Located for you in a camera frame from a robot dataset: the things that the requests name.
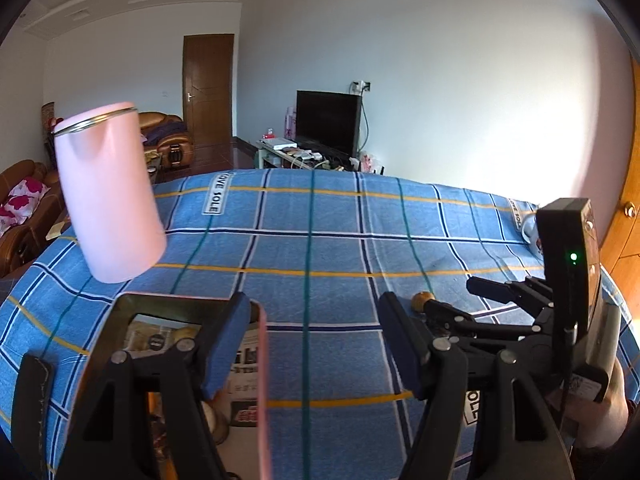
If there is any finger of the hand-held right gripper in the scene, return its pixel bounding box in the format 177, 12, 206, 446
422, 300, 547, 354
466, 275, 554, 322

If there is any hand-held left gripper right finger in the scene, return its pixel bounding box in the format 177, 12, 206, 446
378, 291, 574, 480

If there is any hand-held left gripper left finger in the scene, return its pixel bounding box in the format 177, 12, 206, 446
10, 292, 252, 480

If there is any pink tin box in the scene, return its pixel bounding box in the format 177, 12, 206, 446
87, 293, 275, 480

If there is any person's right hand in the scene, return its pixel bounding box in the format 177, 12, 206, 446
574, 359, 630, 450

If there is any printed paper sheet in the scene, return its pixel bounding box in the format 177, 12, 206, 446
124, 314, 262, 431

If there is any white printed mug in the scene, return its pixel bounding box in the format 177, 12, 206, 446
519, 209, 547, 257

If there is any light wooden door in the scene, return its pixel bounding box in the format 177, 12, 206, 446
599, 54, 640, 287

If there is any blue plaid tablecloth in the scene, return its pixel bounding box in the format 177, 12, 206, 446
0, 168, 632, 480

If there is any pink electric kettle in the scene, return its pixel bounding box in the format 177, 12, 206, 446
52, 101, 169, 285

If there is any white television stand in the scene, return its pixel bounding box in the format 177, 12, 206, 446
254, 136, 362, 172

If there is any brown leather armchair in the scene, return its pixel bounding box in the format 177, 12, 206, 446
137, 111, 197, 169

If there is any brown leather sofa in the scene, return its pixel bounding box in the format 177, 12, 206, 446
0, 159, 67, 277

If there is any black television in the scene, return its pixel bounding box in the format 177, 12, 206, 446
295, 89, 363, 159

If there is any pink floral cushion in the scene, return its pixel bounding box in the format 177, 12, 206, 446
0, 176, 51, 234

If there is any dark brown door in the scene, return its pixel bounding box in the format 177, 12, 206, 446
182, 33, 236, 142

